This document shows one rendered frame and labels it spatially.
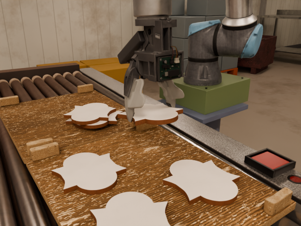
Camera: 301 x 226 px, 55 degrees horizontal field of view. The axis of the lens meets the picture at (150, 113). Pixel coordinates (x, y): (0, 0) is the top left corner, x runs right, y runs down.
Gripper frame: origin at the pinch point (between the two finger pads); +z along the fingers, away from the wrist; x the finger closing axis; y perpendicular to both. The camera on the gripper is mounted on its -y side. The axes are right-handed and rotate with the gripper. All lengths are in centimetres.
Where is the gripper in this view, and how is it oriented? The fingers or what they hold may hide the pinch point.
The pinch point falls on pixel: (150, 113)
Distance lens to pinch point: 64.4
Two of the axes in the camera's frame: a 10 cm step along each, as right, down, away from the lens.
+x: 8.2, -2.0, 5.3
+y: 5.7, 2.4, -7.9
